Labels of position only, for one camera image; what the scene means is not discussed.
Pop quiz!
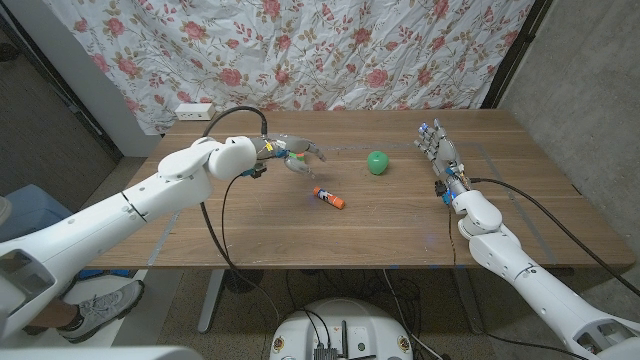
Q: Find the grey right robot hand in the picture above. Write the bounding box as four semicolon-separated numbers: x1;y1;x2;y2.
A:
413;118;466;177

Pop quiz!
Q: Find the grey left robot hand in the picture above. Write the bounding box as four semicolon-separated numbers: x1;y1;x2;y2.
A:
249;133;327;180

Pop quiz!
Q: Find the green ball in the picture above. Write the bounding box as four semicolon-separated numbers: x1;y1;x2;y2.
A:
367;150;390;176

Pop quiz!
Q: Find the white power strip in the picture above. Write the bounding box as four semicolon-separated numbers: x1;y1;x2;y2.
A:
174;102;217;122

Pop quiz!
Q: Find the floral backdrop cloth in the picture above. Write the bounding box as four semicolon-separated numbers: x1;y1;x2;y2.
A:
42;0;537;136

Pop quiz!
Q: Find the black backdrop pole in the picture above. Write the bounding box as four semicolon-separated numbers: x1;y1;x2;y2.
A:
481;0;555;110

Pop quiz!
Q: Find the black round floor object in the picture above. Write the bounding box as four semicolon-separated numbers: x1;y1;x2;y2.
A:
223;269;265;295

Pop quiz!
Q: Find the grey table leg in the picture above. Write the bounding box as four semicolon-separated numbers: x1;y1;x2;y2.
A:
452;268;485;335

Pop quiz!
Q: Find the white table leg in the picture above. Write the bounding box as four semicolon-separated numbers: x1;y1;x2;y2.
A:
197;268;226;335

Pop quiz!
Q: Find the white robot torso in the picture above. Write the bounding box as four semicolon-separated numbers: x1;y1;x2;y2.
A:
269;298;414;360

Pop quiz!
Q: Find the grey sneaker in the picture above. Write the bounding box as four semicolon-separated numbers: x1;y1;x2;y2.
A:
57;279;146;344

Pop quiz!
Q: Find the blue plastic bin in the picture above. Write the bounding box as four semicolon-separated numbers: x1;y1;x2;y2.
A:
0;183;94;242

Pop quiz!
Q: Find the person's leg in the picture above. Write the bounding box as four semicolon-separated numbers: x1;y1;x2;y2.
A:
22;298;84;337

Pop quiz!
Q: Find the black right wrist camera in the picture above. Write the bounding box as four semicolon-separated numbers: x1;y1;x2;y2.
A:
433;178;455;207

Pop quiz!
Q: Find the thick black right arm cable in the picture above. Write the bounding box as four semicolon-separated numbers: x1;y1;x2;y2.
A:
469;176;640;297

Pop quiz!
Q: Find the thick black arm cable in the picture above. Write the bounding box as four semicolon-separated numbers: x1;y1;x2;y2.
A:
199;105;281;326
469;176;640;297

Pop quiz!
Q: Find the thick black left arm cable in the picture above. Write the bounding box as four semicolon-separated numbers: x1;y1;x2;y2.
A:
199;105;281;326

